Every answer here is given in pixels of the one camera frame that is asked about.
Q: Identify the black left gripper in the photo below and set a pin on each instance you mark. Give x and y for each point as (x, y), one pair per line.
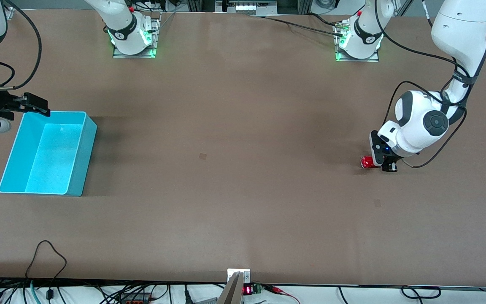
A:
(390, 164)

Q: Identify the red beetle toy car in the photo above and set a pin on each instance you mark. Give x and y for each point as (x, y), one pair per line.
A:
(368, 162)

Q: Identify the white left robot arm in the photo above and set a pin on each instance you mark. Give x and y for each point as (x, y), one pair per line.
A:
(458, 33)

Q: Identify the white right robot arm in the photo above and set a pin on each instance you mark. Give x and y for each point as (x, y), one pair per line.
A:
(127, 29)

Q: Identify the blue plastic box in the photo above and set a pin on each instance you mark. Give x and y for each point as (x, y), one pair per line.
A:
(49, 156)

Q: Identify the red clip lead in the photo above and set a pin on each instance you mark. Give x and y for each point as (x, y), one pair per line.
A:
(277, 289)

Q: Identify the red digit display module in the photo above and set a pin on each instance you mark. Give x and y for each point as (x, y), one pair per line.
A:
(248, 289)

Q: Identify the black power strip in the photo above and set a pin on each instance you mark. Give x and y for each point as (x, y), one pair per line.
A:
(135, 297)

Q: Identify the background control equipment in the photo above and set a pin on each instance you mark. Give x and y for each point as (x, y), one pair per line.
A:
(246, 6)

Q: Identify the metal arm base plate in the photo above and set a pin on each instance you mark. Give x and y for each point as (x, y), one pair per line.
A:
(118, 54)
(373, 58)

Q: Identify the metal bracket plate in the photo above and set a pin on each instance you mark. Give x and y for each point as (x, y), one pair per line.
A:
(245, 275)

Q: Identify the grey camera mount bar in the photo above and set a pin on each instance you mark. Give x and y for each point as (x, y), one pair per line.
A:
(231, 291)

